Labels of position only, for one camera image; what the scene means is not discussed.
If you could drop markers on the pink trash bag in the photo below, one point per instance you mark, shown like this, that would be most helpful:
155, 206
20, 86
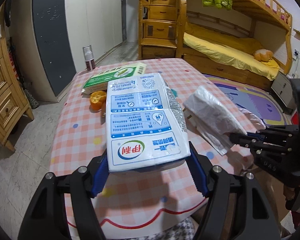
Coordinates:
255, 120

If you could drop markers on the yellow bed sheet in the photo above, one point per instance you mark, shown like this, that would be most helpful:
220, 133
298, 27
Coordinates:
230, 50

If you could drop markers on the colourful rainbow rug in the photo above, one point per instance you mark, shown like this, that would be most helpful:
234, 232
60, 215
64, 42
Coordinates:
253, 99

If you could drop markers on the wooden cabinet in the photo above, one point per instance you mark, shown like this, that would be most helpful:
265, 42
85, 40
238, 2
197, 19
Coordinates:
13, 101

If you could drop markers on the grey nightstand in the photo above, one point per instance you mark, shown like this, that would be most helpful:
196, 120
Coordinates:
283, 89

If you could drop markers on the green white medicine box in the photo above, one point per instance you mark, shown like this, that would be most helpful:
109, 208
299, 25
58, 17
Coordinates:
100, 80

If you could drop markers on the white grey wardrobe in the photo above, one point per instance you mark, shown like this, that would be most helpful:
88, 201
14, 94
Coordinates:
63, 28

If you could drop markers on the pink checkered tablecloth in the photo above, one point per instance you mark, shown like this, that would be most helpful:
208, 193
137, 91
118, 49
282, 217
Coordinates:
146, 186

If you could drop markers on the teal plastic wrapper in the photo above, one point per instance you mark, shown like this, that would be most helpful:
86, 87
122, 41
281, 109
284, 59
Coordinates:
174, 92

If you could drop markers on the wooden staircase drawers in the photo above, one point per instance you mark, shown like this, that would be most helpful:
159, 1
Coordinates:
157, 29

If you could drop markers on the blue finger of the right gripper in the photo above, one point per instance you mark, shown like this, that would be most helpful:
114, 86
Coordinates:
247, 143
248, 136

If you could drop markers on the blue white milk carton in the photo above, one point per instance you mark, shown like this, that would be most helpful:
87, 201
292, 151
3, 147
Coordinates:
145, 124

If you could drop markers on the wooden bunk bed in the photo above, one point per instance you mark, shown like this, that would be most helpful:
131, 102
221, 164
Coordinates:
266, 11

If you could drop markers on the orange plush pillow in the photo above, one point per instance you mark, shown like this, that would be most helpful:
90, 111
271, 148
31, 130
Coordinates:
263, 55

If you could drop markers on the spray bottle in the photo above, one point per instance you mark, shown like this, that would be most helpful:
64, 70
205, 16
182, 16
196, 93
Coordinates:
89, 58

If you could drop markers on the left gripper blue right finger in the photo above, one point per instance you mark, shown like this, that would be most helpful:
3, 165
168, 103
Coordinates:
199, 169

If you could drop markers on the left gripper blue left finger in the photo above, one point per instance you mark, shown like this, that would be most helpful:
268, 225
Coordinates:
100, 172

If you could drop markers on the orange peel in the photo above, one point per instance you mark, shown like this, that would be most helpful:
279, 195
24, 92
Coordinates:
97, 100

